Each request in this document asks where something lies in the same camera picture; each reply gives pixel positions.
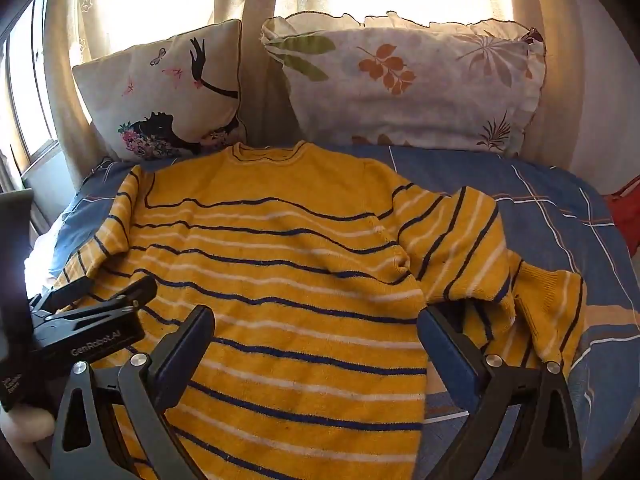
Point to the blue plaid bed sheet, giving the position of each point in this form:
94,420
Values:
550,210

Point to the leaf print ruffled pillow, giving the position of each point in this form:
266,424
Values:
430,90

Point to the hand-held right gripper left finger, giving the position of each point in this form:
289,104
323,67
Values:
186,346

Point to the red object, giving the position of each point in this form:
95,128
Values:
627,215

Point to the window frame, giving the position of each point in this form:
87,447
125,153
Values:
30,85

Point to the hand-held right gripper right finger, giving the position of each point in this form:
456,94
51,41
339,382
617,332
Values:
450,355

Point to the figure print cushion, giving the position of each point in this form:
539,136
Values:
165,90

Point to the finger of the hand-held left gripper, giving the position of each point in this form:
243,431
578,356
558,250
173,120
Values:
115,300
65,294

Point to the yellow striped knit sweater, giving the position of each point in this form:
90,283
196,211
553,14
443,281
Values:
300,285

